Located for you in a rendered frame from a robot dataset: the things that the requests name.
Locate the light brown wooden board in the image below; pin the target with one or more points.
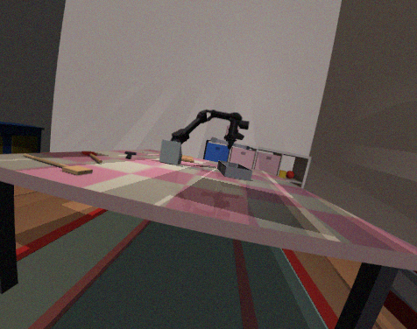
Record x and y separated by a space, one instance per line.
187 159

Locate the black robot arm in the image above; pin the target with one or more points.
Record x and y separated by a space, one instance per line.
235 119

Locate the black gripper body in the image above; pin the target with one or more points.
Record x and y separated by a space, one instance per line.
232 133

